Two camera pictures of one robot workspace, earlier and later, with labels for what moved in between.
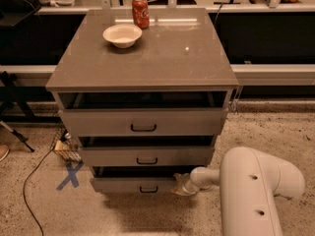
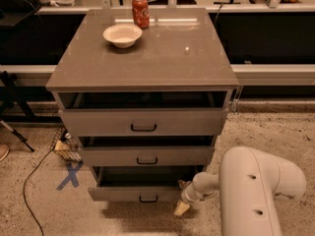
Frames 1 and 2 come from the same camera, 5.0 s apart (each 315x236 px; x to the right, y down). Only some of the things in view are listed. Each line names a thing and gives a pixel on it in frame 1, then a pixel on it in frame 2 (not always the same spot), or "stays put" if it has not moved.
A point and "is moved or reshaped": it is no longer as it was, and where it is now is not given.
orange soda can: x=141 y=13 stays put
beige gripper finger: x=177 y=191 → x=182 y=207
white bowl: x=122 y=35 stays put
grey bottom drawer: x=153 y=179 is moved or reshaped
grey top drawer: x=142 y=122 stays put
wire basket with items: x=66 y=147 stays put
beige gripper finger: x=181 y=178 → x=183 y=184
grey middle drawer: x=151 y=155 stays put
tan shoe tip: x=4 y=150 stays put
